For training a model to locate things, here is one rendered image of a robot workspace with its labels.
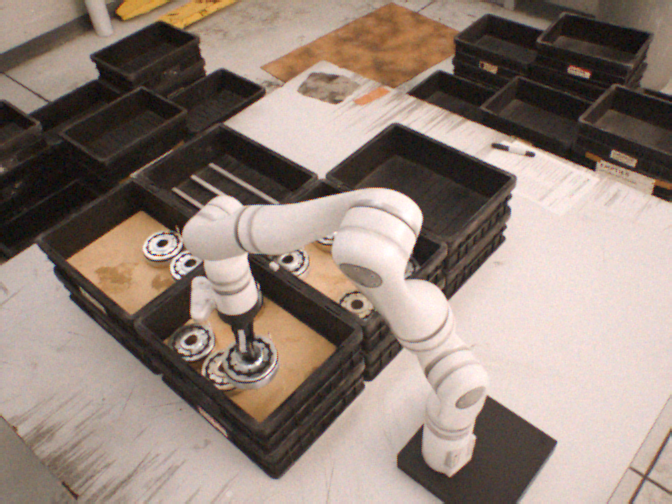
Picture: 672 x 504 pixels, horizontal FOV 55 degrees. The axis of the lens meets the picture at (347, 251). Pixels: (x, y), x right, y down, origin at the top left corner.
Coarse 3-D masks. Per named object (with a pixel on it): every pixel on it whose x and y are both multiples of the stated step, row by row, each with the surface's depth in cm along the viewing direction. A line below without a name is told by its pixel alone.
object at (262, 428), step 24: (264, 264) 145; (144, 312) 138; (336, 312) 135; (144, 336) 134; (360, 336) 131; (336, 360) 128; (312, 384) 124; (240, 408) 121; (288, 408) 121; (264, 432) 119
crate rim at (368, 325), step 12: (324, 180) 164; (432, 240) 148; (444, 252) 145; (432, 264) 143; (288, 276) 143; (420, 276) 141; (312, 288) 140; (324, 300) 137; (348, 312) 135; (360, 324) 132; (372, 324) 133
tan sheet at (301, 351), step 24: (216, 312) 150; (264, 312) 149; (216, 336) 145; (264, 336) 144; (288, 336) 144; (312, 336) 143; (288, 360) 139; (312, 360) 139; (288, 384) 135; (264, 408) 132
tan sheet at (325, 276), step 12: (312, 252) 161; (324, 252) 161; (312, 264) 158; (324, 264) 158; (312, 276) 155; (324, 276) 155; (336, 276) 155; (324, 288) 153; (336, 288) 152; (348, 288) 152
